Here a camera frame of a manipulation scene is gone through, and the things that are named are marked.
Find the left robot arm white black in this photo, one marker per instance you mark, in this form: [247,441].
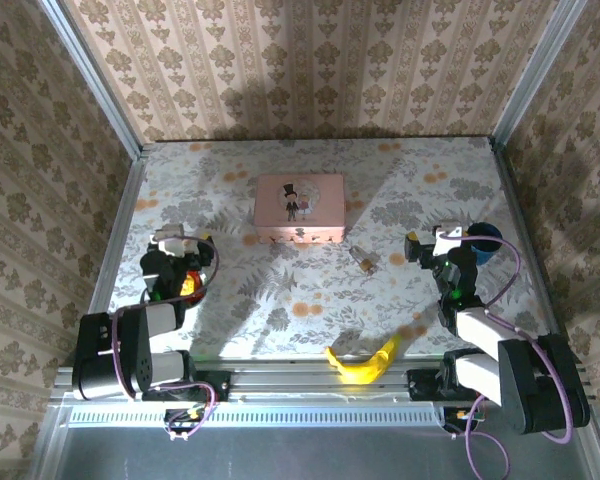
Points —
[130,350]

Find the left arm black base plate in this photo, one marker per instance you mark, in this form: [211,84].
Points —
[212,385]

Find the small brass padlock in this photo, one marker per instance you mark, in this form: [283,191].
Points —
[366,261]

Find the blue mug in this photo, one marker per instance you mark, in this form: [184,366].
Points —
[485,250]

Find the aluminium frame post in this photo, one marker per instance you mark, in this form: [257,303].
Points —
[97,85]
[535,70]

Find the yellow banana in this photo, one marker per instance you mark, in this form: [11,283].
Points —
[365,367]

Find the grey metal panel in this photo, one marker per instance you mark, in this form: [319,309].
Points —
[305,455]

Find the pink wedding couple box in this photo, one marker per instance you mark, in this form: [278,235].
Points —
[300,202]

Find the red orange round object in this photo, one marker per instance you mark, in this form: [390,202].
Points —
[192,287]

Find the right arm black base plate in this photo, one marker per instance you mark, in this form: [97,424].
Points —
[422,385]

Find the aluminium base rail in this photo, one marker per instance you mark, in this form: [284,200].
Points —
[305,380]

